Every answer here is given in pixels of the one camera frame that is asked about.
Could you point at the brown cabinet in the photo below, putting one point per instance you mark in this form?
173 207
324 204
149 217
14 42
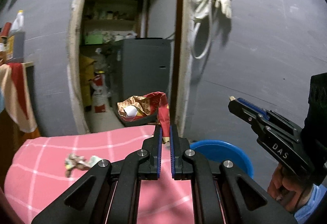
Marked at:
10 142

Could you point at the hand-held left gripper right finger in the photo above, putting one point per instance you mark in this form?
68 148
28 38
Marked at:
178 160

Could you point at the person's right forearm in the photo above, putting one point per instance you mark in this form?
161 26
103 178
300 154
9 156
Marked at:
309 208

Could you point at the wooden shelf unit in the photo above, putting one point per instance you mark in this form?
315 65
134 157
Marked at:
112 22

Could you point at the yellow bag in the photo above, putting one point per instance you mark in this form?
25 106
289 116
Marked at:
85 78

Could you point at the red white bag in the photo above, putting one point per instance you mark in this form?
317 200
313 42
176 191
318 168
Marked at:
99 96

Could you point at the large cooking oil bottle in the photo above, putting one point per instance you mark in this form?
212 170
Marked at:
18 42

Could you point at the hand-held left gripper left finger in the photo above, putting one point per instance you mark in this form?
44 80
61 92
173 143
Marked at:
153 160

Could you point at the red paper cup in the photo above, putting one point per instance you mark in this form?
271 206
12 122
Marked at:
5 29

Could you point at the clear plastic bags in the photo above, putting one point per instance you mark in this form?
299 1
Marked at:
103 60

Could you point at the wooden door frame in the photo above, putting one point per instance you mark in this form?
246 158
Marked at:
74 60

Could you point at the pink checked blanket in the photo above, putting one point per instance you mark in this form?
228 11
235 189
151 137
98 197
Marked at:
51 188

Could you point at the silver brown wrapper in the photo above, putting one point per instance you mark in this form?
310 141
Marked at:
76 162

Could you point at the person's right hand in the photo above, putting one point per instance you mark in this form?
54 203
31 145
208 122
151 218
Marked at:
288 184

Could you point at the grey washing machine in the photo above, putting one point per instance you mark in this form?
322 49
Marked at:
143 73

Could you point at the pale green wrapper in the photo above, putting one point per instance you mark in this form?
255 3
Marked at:
94 160

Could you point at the blue plastic bucket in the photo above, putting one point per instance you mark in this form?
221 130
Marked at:
217 151

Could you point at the red brown snack bag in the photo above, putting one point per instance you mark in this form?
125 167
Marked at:
150 104

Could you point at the orange red striped towel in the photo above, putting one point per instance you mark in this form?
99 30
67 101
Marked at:
15 91

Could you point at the green box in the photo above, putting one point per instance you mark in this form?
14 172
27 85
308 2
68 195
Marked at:
93 39

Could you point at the cream rubber glove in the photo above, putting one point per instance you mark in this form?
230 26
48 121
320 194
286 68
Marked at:
224 3
203 8

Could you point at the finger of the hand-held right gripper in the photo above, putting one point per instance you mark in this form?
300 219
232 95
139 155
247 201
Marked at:
255 107
242 113

